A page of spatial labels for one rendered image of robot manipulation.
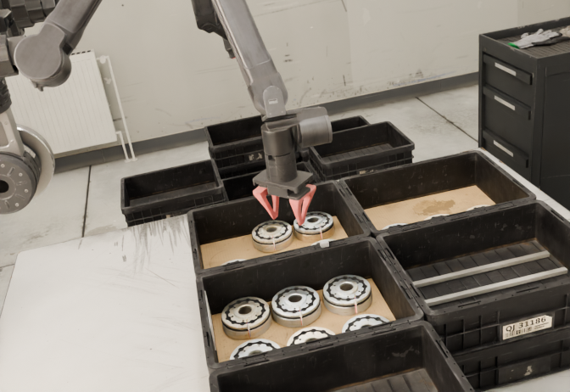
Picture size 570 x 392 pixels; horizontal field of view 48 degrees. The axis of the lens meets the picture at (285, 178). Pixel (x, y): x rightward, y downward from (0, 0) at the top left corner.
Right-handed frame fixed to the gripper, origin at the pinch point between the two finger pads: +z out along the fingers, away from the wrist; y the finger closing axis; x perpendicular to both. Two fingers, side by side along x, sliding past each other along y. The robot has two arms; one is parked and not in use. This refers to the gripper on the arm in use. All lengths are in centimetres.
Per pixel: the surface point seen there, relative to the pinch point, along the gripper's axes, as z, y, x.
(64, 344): 37, 57, 22
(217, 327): 23.6, 13.3, 11.8
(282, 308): 20.3, 1.7, 3.7
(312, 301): 20.3, -2.9, -1.0
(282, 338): 23.4, -1.3, 8.8
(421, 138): 103, 85, -264
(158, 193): 57, 125, -76
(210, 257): 23.4, 32.2, -8.7
